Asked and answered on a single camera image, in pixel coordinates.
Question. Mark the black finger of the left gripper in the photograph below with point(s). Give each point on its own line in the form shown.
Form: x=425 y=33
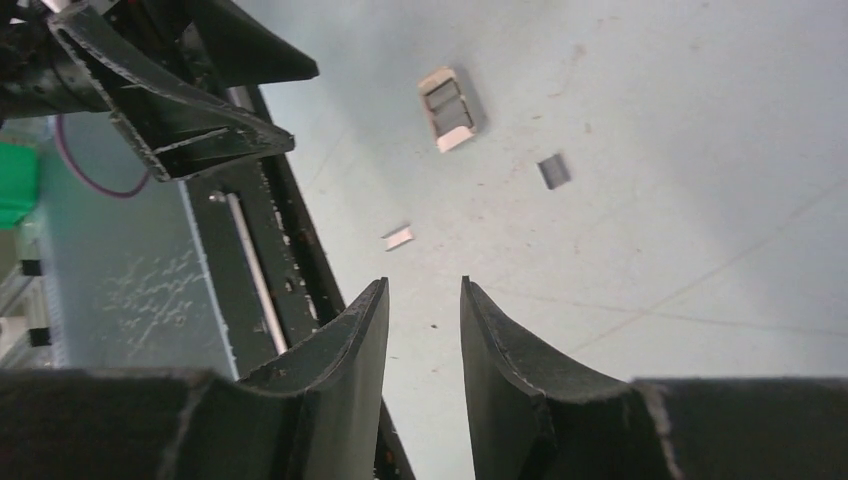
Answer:
x=244 y=52

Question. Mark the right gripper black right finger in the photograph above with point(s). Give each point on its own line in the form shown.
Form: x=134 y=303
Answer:
x=535 y=413

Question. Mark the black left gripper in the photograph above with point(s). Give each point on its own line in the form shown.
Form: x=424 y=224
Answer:
x=142 y=62

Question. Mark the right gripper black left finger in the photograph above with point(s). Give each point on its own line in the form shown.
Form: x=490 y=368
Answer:
x=311 y=413

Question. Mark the metal staple strip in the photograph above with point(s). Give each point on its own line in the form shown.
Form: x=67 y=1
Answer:
x=554 y=171
x=398 y=237

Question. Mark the staple box tray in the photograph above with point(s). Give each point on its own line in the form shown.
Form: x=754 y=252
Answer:
x=446 y=109

